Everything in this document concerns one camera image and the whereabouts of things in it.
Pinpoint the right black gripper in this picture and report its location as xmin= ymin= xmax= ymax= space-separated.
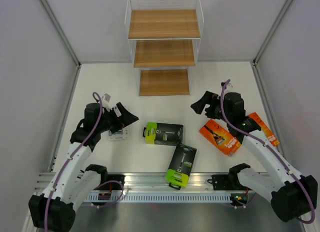
xmin=190 ymin=91 xmax=232 ymax=123

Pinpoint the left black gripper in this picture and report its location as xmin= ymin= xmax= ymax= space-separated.
xmin=97 ymin=103 xmax=138 ymax=134

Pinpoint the white blister razor pack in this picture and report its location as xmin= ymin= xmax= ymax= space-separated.
xmin=108 ymin=127 xmax=129 ymax=141

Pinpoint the black green razor box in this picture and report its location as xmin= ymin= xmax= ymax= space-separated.
xmin=165 ymin=143 xmax=197 ymax=190
xmin=142 ymin=122 xmax=184 ymax=146

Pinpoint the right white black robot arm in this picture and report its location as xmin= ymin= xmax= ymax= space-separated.
xmin=191 ymin=91 xmax=318 ymax=224

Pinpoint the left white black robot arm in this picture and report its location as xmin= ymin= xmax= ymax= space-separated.
xmin=28 ymin=103 xmax=138 ymax=231

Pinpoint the orange razor box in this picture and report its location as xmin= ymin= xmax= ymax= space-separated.
xmin=199 ymin=119 xmax=241 ymax=156
xmin=248 ymin=112 xmax=280 ymax=147

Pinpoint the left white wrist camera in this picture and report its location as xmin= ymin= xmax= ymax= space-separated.
xmin=101 ymin=93 xmax=117 ymax=112

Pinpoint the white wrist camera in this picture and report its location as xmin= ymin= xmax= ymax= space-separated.
xmin=225 ymin=83 xmax=234 ymax=92
xmin=101 ymin=93 xmax=117 ymax=112

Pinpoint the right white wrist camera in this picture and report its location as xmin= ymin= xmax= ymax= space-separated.
xmin=225 ymin=83 xmax=234 ymax=92

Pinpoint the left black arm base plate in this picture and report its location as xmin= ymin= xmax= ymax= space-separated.
xmin=99 ymin=174 xmax=125 ymax=192

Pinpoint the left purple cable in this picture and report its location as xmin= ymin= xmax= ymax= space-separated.
xmin=43 ymin=92 xmax=104 ymax=231

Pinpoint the aluminium mounting rail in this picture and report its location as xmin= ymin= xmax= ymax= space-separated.
xmin=34 ymin=172 xmax=273 ymax=192

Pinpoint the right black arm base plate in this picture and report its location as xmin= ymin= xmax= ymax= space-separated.
xmin=206 ymin=174 xmax=236 ymax=191

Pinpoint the white wire wooden shelf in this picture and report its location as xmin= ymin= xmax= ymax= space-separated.
xmin=124 ymin=0 xmax=205 ymax=96

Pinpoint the white slotted cable duct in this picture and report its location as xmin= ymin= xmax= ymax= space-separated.
xmin=82 ymin=193 xmax=232 ymax=203

